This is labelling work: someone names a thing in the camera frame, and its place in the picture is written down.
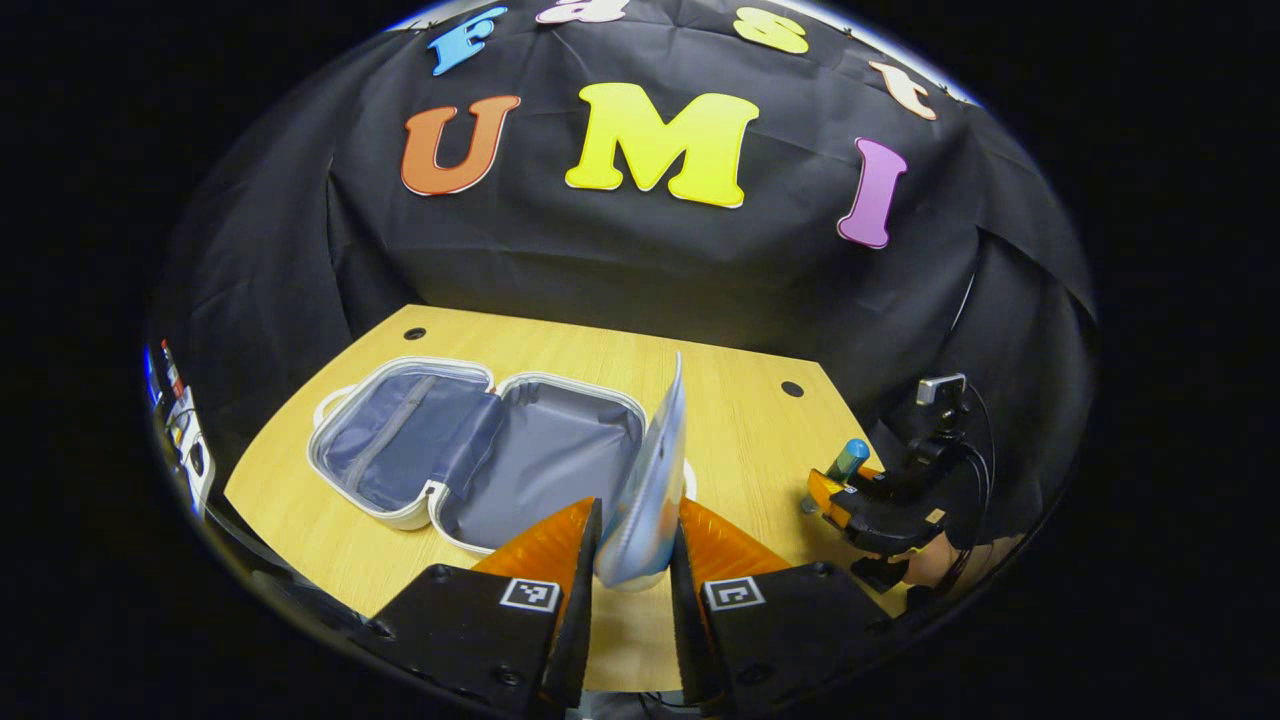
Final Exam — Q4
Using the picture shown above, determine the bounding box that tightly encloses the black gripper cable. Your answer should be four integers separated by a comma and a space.
940, 383, 998, 593

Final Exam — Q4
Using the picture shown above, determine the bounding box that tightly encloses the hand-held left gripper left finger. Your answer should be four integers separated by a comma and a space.
352, 497, 604, 716

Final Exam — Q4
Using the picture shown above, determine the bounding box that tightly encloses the blue toner bottle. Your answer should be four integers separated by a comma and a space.
825, 438, 872, 486

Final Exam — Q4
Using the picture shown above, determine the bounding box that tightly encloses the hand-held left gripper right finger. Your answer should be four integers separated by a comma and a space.
668, 497, 901, 716

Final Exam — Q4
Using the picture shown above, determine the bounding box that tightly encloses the white suitcase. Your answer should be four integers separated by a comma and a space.
306, 355, 698, 556

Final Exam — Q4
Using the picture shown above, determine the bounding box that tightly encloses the cluttered white side desk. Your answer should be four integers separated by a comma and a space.
150, 340, 216, 521

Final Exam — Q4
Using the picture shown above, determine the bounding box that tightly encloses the black backdrop cloth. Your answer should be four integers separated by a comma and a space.
150, 0, 1099, 561

